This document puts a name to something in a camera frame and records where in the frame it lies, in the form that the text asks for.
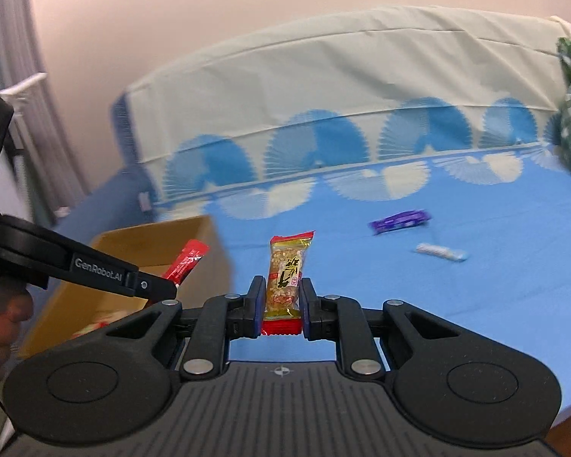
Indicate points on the person left hand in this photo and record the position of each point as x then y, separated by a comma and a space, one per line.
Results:
19, 309

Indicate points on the small red brown candy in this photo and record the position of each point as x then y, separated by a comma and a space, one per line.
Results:
282, 314

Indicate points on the brown cardboard box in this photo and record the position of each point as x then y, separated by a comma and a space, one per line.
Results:
65, 309

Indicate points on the purple chocolate bar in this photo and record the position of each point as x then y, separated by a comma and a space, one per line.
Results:
403, 220

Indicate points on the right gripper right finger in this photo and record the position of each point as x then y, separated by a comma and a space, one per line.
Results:
350, 327

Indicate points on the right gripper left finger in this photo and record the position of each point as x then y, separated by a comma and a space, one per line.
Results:
210, 329

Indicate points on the blue white patterned sofa cover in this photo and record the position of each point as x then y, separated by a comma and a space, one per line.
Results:
385, 152

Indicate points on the thin red snack stick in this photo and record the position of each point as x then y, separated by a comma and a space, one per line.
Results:
188, 258

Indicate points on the silver blue snack stick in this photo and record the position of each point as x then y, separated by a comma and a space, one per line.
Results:
442, 252

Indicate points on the green rice cracker pack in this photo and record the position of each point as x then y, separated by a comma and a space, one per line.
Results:
101, 321

